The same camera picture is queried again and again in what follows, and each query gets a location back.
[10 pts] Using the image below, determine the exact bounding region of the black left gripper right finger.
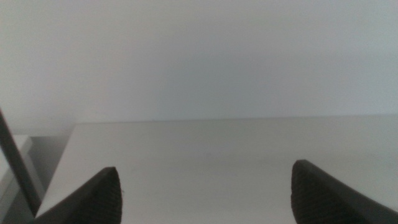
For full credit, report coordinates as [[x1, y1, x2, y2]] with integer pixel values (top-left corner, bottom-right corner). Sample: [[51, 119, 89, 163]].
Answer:
[[290, 159, 398, 224]]

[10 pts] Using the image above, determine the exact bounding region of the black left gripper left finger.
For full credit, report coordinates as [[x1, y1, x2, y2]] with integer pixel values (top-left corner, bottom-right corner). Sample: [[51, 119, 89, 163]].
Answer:
[[33, 166, 123, 224]]

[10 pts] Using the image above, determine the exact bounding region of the dark grey pole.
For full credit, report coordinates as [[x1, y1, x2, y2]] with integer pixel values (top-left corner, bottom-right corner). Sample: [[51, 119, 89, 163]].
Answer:
[[0, 108, 42, 217]]

